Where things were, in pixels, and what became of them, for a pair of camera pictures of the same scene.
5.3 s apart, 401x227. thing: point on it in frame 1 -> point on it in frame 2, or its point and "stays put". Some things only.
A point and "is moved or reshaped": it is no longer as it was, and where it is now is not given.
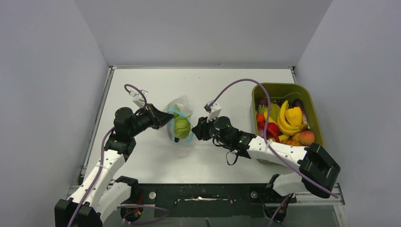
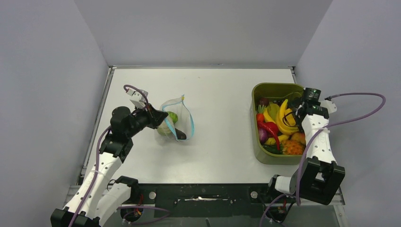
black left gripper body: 149,117 stays put
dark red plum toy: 263,101 stays put
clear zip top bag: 180,128 is moved or reshaped
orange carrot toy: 260,116 stays put
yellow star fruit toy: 274,111 stays put
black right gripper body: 208,129 -> 297,117
